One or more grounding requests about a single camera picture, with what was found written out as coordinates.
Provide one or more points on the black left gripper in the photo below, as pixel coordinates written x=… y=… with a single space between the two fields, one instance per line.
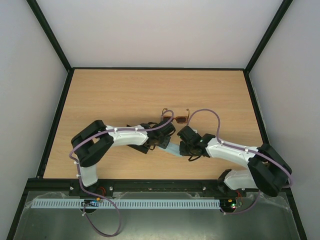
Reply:
x=164 y=144

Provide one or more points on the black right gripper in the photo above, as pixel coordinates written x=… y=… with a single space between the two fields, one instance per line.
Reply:
x=184 y=146

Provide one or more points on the light blue cleaning cloth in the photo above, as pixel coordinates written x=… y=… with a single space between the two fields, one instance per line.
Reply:
x=173 y=149

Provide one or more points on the brown translucent sunglasses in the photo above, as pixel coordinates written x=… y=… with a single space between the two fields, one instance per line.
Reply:
x=179 y=119

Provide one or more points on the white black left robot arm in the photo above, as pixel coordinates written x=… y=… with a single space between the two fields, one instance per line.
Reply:
x=93 y=142

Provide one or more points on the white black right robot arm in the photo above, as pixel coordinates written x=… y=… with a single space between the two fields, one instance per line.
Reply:
x=265 y=170

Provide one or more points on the black glasses case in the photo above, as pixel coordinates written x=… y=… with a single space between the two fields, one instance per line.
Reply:
x=146 y=146

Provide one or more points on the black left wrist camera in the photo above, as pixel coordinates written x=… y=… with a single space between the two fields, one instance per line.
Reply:
x=167 y=130

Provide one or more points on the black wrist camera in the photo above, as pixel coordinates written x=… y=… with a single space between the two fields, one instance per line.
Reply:
x=167 y=130
x=188 y=135

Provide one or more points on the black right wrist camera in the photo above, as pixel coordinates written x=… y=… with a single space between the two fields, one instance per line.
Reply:
x=188 y=135

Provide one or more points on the light blue slotted cable duct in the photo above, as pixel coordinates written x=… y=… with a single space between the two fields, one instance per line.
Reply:
x=202 y=204

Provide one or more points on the black enclosure frame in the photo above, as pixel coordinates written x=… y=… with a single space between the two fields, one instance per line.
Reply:
x=130 y=59

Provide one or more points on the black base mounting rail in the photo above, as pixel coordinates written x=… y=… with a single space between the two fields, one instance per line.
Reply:
x=108 y=187

